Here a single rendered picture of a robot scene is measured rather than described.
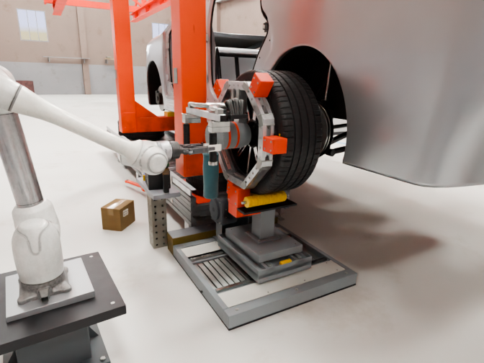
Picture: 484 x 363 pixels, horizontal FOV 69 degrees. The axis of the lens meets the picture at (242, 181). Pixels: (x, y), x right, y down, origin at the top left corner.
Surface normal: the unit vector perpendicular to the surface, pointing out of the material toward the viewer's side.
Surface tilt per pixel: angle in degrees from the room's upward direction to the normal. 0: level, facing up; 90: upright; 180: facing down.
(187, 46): 90
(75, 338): 90
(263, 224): 90
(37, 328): 0
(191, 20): 90
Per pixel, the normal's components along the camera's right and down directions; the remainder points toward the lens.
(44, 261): 0.64, 0.22
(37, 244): 0.50, -0.04
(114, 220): -0.20, 0.28
